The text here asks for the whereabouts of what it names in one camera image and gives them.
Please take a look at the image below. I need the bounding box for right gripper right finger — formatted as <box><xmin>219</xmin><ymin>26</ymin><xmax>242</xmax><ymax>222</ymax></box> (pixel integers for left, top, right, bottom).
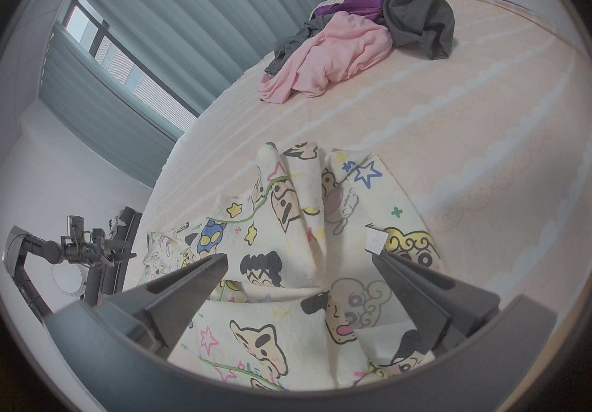
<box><xmin>371</xmin><ymin>250</ymin><xmax>500</xmax><ymax>352</ymax></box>

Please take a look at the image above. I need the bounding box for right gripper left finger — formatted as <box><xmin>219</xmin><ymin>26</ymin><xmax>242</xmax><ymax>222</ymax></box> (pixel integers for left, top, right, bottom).
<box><xmin>99</xmin><ymin>253</ymin><xmax>229</xmax><ymax>349</ymax></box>

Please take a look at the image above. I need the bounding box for white printed pyjama top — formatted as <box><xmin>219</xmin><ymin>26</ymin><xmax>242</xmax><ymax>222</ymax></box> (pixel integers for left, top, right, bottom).
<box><xmin>136</xmin><ymin>141</ymin><xmax>447</xmax><ymax>391</ymax></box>

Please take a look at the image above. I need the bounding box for bed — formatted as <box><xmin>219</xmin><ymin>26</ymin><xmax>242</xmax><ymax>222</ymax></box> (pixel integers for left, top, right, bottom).
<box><xmin>136</xmin><ymin>0</ymin><xmax>584</xmax><ymax>394</ymax></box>

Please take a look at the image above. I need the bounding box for dark grey low cabinet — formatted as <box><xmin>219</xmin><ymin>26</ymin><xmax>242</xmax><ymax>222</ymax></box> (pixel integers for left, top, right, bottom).
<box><xmin>83</xmin><ymin>207</ymin><xmax>143</xmax><ymax>305</ymax></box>

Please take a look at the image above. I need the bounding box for blue-green curtain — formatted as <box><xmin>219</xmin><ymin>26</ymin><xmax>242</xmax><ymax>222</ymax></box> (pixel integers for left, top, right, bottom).
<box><xmin>39</xmin><ymin>27</ymin><xmax>179</xmax><ymax>190</ymax></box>
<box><xmin>76</xmin><ymin>0</ymin><xmax>331</xmax><ymax>118</ymax></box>

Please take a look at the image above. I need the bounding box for window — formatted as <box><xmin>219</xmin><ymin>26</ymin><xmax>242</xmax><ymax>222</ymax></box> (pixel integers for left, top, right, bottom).
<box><xmin>64</xmin><ymin>0</ymin><xmax>200</xmax><ymax>133</ymax></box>

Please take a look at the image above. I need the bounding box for pink garment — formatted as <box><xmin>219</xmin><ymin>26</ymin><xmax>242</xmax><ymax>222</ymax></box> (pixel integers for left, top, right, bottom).
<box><xmin>258</xmin><ymin>13</ymin><xmax>394</xmax><ymax>104</ymax></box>

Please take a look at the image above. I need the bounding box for grey garment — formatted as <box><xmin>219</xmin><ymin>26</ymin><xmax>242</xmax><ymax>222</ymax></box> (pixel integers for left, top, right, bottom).
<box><xmin>265</xmin><ymin>19</ymin><xmax>335</xmax><ymax>76</ymax></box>

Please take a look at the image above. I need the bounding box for black garment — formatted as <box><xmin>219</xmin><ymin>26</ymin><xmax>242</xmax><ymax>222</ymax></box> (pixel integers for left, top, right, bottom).
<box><xmin>383</xmin><ymin>0</ymin><xmax>456</xmax><ymax>61</ymax></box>

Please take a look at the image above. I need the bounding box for purple garment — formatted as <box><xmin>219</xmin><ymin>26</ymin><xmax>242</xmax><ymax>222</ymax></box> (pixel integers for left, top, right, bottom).
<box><xmin>314</xmin><ymin>0</ymin><xmax>433</xmax><ymax>19</ymax></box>

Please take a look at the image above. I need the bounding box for white ring lamp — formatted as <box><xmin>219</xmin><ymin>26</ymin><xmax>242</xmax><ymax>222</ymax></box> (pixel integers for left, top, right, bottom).
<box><xmin>52</xmin><ymin>264</ymin><xmax>86</xmax><ymax>296</ymax></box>

